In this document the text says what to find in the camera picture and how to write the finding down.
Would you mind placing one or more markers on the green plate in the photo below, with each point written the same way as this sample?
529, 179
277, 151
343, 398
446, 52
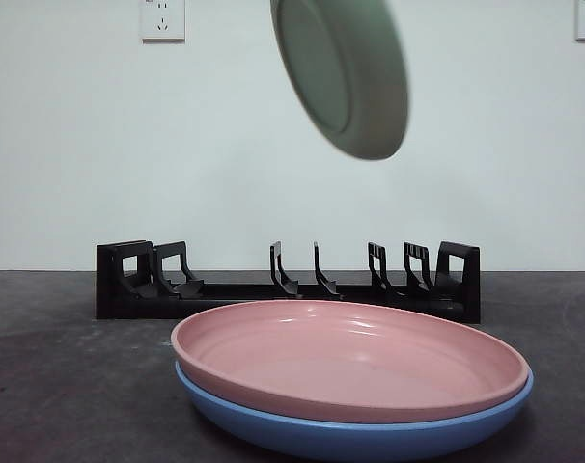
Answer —
350, 77

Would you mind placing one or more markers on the black plate rack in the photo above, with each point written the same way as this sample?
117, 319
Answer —
128, 308

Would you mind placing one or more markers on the pink plate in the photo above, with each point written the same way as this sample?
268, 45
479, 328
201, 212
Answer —
350, 357

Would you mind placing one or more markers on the blue plate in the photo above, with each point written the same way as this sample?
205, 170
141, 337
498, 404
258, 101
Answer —
321, 436

